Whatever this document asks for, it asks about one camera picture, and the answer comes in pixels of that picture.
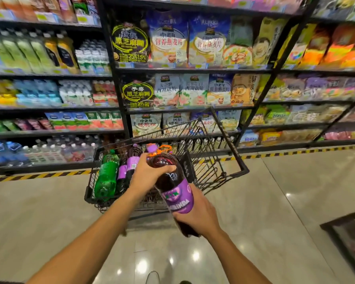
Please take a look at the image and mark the person's left hand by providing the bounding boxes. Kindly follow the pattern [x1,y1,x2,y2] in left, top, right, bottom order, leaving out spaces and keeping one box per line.
[130,153,177,198]

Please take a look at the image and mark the person's right hand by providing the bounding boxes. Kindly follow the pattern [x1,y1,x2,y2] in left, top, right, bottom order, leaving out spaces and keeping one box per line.
[172,183,222,239]

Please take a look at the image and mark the green soda bottle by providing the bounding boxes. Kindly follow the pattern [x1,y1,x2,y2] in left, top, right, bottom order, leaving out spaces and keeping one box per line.
[94,149,120,202]

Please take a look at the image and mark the black wire shopping cart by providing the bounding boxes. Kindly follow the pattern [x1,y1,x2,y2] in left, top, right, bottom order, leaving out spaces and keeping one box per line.
[84,106,250,213]

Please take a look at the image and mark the person's left forearm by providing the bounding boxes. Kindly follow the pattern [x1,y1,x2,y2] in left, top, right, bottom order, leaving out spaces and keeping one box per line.
[26,189,148,284]

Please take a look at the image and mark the person's right forearm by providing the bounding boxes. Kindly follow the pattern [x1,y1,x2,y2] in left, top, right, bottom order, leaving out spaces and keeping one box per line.
[206,230,273,284]

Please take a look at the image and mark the pack of clear water bottles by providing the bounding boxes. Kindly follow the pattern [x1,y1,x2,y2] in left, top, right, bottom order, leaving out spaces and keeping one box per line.
[22,136,101,164]

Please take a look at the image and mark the row of light blue bottles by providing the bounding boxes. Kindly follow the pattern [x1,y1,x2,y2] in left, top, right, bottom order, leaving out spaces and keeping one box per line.
[13,79,61,106]

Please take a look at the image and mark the row of yellow juice bottles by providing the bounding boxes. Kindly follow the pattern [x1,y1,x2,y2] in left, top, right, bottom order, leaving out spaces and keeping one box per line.
[43,32,79,75]

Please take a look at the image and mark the row of pale green bottles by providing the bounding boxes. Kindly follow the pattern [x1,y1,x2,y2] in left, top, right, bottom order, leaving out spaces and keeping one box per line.
[0,32,55,74]

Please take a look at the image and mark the row of milk tea bottles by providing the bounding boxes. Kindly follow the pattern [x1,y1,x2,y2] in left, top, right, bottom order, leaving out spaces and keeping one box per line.
[0,0,101,26]

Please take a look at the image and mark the white printed food bag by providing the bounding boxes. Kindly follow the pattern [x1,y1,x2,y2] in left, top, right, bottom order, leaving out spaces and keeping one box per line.
[163,112,191,133]
[131,113,163,137]

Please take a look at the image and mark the row of pale capped jars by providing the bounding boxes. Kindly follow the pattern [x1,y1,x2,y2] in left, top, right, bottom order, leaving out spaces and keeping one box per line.
[177,136,237,150]

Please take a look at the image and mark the row of red juice cartons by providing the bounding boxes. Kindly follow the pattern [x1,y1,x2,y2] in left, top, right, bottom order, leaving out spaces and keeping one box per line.
[45,110,124,131]

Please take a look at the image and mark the blue white food bag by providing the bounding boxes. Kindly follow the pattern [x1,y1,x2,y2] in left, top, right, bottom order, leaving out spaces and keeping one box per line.
[191,110,242,132]

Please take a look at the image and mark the black metal store shelf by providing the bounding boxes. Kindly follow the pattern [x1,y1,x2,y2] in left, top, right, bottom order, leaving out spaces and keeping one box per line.
[0,0,355,176]

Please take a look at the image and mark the row of dark purple pouches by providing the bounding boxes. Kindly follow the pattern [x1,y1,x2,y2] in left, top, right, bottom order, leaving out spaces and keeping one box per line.
[15,118,54,131]

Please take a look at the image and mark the dark metal display table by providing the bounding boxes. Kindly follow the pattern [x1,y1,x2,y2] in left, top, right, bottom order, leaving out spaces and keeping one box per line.
[319,208,355,281]

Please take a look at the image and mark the row of blue water jugs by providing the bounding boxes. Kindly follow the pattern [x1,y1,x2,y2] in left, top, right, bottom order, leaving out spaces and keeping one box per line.
[0,140,30,166]

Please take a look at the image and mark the row of blue oat bags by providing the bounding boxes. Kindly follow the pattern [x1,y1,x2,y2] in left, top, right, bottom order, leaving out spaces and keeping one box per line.
[148,11,231,68]

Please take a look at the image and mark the rows of colourful snack bags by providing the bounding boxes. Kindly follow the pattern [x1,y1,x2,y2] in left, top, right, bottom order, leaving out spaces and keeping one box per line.
[239,73,355,147]

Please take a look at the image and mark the row of pastel food boxes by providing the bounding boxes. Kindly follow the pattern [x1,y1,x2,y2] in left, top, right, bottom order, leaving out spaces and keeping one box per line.
[165,0,305,14]

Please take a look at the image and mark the row of orange snack bags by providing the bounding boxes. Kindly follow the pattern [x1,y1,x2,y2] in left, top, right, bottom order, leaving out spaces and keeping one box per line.
[279,23,355,70]

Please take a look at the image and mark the black bag yellow ring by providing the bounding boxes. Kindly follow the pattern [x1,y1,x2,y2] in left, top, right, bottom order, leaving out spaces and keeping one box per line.
[121,79,155,108]
[111,22,151,64]

